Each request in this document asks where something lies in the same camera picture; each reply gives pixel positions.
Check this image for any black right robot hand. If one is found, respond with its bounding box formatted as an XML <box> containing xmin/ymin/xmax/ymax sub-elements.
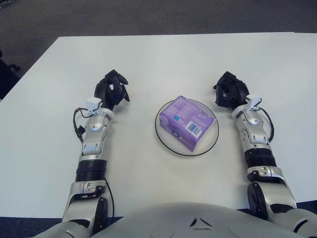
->
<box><xmin>212</xmin><ymin>71</ymin><xmax>249</xmax><ymax>108</ymax></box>

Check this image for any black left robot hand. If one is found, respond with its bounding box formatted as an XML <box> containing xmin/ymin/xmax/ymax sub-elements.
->
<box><xmin>94</xmin><ymin>69</ymin><xmax>132</xmax><ymax>114</ymax></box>

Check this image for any purple tissue paper pack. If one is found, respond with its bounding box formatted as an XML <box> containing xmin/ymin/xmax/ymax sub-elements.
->
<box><xmin>158</xmin><ymin>96</ymin><xmax>216</xmax><ymax>152</ymax></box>

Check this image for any white plate black rim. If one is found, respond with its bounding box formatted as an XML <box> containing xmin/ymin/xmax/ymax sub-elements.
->
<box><xmin>154</xmin><ymin>99</ymin><xmax>220</xmax><ymax>158</ymax></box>

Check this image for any black chair base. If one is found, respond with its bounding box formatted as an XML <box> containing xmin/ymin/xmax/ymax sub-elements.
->
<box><xmin>0</xmin><ymin>49</ymin><xmax>21</xmax><ymax>100</ymax></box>

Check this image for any grey robot torso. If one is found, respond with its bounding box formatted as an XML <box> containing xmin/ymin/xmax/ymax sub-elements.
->
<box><xmin>56</xmin><ymin>201</ymin><xmax>317</xmax><ymax>238</ymax></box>

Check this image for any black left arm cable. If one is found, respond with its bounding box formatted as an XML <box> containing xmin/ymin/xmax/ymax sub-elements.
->
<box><xmin>72</xmin><ymin>107</ymin><xmax>115</xmax><ymax>217</ymax></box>

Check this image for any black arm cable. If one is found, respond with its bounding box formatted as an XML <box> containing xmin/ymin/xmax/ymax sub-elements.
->
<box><xmin>259</xmin><ymin>107</ymin><xmax>275</xmax><ymax>143</ymax></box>
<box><xmin>72</xmin><ymin>107</ymin><xmax>115</xmax><ymax>217</ymax></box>

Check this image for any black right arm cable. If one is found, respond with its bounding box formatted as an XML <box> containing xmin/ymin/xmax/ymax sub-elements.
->
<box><xmin>259</xmin><ymin>107</ymin><xmax>275</xmax><ymax>143</ymax></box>

